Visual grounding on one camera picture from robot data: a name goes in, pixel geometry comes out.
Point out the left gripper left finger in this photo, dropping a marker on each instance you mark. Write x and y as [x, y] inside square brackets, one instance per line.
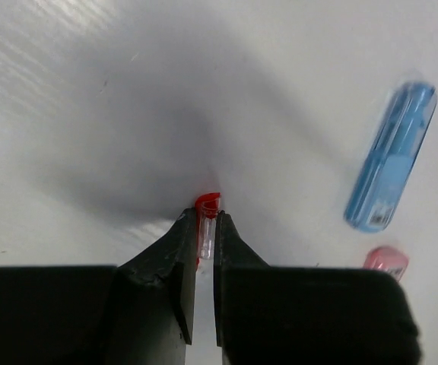
[140, 312]

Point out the red pen cap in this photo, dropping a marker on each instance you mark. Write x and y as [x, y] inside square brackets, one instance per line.
[207, 207]

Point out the pink correction tape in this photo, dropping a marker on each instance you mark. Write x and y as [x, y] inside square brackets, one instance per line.
[387, 259]

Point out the blue correction tape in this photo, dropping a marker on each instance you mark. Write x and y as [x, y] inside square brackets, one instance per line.
[391, 158]

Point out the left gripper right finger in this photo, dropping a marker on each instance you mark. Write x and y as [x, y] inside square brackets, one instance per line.
[267, 314]

